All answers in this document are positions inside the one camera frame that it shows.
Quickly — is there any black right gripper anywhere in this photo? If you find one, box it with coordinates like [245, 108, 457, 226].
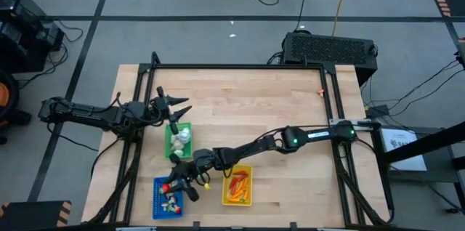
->
[165, 148, 217, 203]

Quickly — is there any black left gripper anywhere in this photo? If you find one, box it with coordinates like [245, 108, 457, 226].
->
[146, 85, 193, 136]

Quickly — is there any white toy cauliflower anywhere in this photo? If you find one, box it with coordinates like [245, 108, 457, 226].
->
[179, 126, 192, 143]

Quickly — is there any green plastic basket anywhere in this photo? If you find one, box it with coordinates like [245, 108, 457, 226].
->
[164, 121, 193, 160]

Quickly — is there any blue plastic basket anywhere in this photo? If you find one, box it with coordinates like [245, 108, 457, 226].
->
[152, 175, 185, 221]

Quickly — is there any yellow plastic basket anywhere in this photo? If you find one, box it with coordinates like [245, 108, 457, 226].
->
[222, 164, 254, 207]

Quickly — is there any hazard striped block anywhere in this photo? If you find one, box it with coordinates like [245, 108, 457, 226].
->
[0, 200, 73, 231]

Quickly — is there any black computer case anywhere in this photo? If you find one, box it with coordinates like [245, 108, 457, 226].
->
[281, 31, 379, 87]

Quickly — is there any orange and black machine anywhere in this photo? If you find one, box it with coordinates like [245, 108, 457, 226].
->
[0, 70, 33, 145]

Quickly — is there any black equipment rack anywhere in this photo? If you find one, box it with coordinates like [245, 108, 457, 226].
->
[0, 0, 65, 74]

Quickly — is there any white paper sheet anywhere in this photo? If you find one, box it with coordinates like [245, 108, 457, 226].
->
[379, 128, 428, 172]

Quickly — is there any black stand beam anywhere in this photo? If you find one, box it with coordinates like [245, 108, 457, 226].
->
[373, 121, 465, 166]

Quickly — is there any black table frame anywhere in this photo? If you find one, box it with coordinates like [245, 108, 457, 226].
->
[82, 51, 396, 227]

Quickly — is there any black floor cable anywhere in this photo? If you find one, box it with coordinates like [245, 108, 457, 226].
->
[363, 58, 465, 116]
[17, 20, 84, 90]

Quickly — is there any black hanging cable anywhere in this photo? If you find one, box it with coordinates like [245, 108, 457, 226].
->
[293, 0, 312, 33]

